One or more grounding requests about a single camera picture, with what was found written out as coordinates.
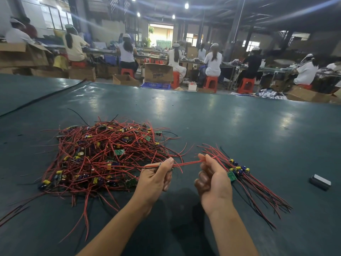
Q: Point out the person's right hand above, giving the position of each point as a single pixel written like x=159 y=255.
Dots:
x=214 y=184

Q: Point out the person's left hand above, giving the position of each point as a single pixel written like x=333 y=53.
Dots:
x=152 y=181

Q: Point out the person's right forearm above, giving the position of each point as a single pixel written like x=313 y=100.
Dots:
x=232 y=232

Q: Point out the person's left forearm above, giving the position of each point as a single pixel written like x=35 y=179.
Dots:
x=112 y=229

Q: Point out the dark green table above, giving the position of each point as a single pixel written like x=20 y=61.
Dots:
x=277 y=130

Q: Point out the blue plastic crate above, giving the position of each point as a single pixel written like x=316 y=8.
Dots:
x=155 y=85

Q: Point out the red plastic stool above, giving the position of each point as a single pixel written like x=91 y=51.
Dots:
x=211 y=83
x=78 y=64
x=246 y=85
x=176 y=80
x=127 y=72
x=305 y=86

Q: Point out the heap of black white items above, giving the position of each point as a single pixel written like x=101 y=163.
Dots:
x=270 y=94

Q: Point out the small black grey block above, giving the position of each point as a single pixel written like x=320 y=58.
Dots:
x=320 y=182

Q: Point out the yellow sack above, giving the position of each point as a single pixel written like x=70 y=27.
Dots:
x=60 y=62

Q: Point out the large open cardboard box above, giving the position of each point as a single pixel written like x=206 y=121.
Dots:
x=21 y=55

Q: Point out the grid window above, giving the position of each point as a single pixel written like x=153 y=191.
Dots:
x=56 y=17

